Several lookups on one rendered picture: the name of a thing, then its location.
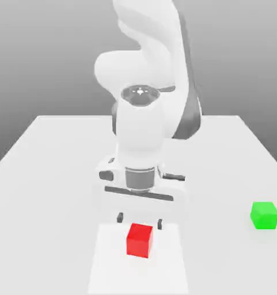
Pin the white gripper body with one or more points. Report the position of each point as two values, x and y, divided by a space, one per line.
142 202

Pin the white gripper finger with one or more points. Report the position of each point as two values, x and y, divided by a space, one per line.
160 224
120 217

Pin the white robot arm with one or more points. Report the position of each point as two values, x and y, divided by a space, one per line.
140 129

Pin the small red cube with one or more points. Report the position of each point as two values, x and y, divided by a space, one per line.
138 242

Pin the small green cube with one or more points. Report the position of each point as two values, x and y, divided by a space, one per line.
265 216

